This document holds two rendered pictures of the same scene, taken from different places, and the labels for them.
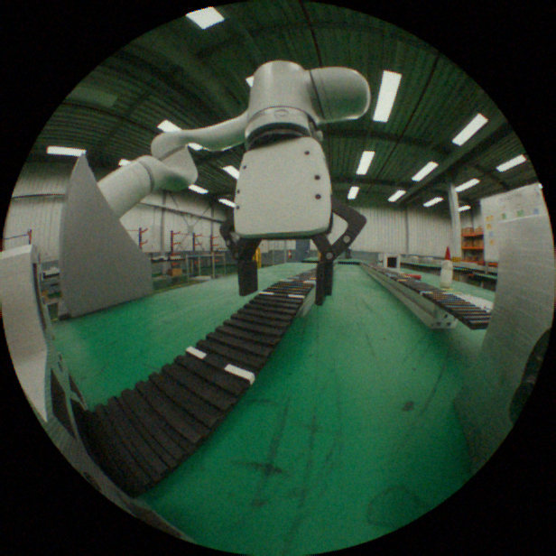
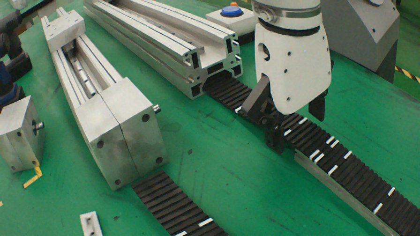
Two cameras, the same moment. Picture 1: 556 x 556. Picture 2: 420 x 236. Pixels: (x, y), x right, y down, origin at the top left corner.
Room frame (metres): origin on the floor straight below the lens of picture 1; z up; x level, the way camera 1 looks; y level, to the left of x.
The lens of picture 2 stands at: (0.31, -0.35, 1.14)
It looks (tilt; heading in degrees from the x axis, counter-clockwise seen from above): 39 degrees down; 129
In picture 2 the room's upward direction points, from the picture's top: 10 degrees counter-clockwise
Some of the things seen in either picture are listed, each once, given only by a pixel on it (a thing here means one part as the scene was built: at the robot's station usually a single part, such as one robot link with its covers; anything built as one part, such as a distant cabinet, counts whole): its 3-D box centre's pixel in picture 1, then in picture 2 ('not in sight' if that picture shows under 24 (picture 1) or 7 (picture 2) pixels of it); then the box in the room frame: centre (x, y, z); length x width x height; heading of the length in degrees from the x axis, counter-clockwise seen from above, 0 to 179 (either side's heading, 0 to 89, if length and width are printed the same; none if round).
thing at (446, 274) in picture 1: (447, 267); not in sight; (0.31, -0.48, 0.84); 0.04 x 0.04 x 0.12
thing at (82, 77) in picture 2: not in sight; (66, 48); (-0.44, 0.05, 0.82); 0.80 x 0.10 x 0.09; 157
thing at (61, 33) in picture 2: not in sight; (63, 33); (-0.44, 0.05, 0.87); 0.16 x 0.11 x 0.07; 157
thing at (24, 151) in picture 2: not in sight; (23, 133); (-0.25, -0.23, 0.83); 0.11 x 0.10 x 0.10; 45
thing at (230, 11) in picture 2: not in sight; (231, 11); (-0.06, 0.23, 0.84); 0.04 x 0.04 x 0.02
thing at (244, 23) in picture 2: not in sight; (230, 25); (-0.06, 0.23, 0.81); 0.10 x 0.08 x 0.06; 67
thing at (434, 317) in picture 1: (375, 272); not in sight; (0.55, -0.38, 0.79); 0.96 x 0.04 x 0.03; 157
